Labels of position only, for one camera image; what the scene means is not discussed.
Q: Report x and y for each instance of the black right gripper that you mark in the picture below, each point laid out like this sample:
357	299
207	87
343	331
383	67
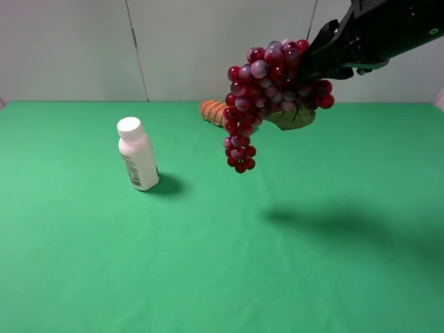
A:
369	36

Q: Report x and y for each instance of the red purple grape bunch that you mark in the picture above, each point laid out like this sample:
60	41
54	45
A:
267	84

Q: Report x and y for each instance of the sliced orange bread loaf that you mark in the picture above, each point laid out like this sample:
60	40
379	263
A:
212	111

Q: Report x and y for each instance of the green table cloth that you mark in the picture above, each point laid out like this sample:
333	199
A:
338	228

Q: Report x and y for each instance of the white plastic bottle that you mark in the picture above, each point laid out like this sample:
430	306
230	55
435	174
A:
136	149

